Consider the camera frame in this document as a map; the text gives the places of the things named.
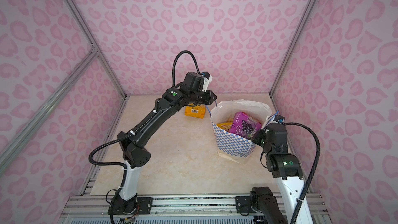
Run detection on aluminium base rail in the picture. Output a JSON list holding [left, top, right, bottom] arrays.
[[58, 192, 330, 224]]

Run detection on aluminium frame post right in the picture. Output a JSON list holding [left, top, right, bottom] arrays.
[[269, 0, 319, 99]]

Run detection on purple snack bag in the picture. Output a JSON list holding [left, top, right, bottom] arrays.
[[229, 112, 262, 140]]

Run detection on black corrugated cable left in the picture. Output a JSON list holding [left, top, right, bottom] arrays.
[[88, 50, 201, 167]]

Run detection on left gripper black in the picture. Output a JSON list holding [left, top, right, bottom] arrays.
[[189, 89, 218, 105]]

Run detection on aluminium frame rail left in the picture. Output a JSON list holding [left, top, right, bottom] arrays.
[[63, 0, 127, 99]]

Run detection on aluminium diagonal frame bar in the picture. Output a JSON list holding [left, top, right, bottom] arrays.
[[1, 48, 98, 175]]

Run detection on blue checkered paper bag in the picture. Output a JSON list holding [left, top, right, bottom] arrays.
[[210, 100, 273, 163]]

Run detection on yellow snack bag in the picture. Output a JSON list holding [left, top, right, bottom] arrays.
[[217, 122, 233, 132], [184, 105, 206, 119]]

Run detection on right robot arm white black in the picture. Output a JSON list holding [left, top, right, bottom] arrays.
[[235, 120, 314, 224]]

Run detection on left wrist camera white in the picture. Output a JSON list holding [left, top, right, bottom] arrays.
[[201, 72, 212, 92]]

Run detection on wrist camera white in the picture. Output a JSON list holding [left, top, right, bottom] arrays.
[[201, 72, 212, 92], [273, 115, 285, 124]]

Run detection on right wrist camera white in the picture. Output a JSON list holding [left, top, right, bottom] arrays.
[[273, 115, 285, 124]]

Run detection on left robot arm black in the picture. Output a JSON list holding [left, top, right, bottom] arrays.
[[108, 72, 217, 215]]

